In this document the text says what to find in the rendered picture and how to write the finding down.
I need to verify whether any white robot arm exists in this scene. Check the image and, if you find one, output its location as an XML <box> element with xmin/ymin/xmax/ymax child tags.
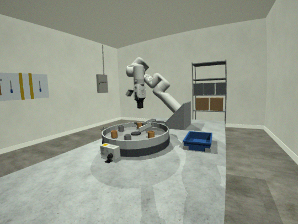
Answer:
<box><xmin>126</xmin><ymin>57</ymin><xmax>181</xmax><ymax>113</ymax></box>

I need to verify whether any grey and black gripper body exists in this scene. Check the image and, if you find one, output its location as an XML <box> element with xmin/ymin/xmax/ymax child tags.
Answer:
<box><xmin>134</xmin><ymin>83</ymin><xmax>146</xmax><ymax>98</ymax></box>

